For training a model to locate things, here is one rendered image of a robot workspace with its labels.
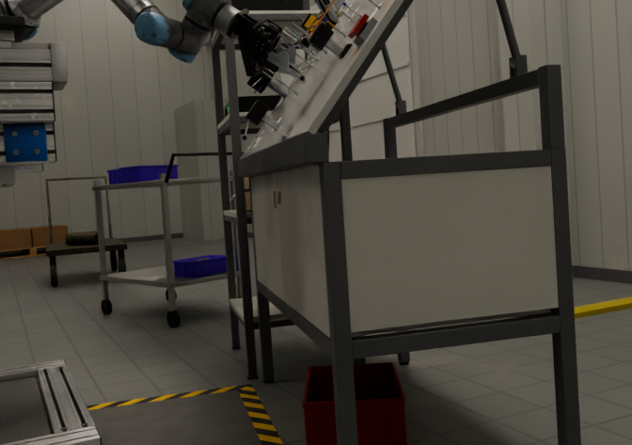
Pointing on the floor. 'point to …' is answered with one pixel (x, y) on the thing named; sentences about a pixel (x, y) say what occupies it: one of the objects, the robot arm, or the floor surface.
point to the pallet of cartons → (29, 240)
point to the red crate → (322, 383)
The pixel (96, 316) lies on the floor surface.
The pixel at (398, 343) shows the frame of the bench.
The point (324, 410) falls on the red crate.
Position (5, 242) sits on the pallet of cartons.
